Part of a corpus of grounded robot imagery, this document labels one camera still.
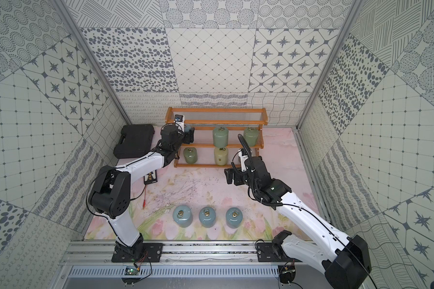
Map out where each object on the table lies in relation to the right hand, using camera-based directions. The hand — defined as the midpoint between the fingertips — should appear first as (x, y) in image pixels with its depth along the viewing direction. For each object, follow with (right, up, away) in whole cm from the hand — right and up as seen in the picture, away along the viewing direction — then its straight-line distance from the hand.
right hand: (235, 170), depth 78 cm
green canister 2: (+9, +16, +12) cm, 21 cm away
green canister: (-7, +15, +8) cm, 19 cm away
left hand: (-21, +20, +12) cm, 32 cm away
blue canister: (-24, +20, +9) cm, 32 cm away
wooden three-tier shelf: (-18, +28, +40) cm, 52 cm away
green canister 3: (-24, +6, +18) cm, 30 cm away
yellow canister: (-7, +5, +18) cm, 20 cm away
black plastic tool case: (-60, +14, +30) cm, 68 cm away
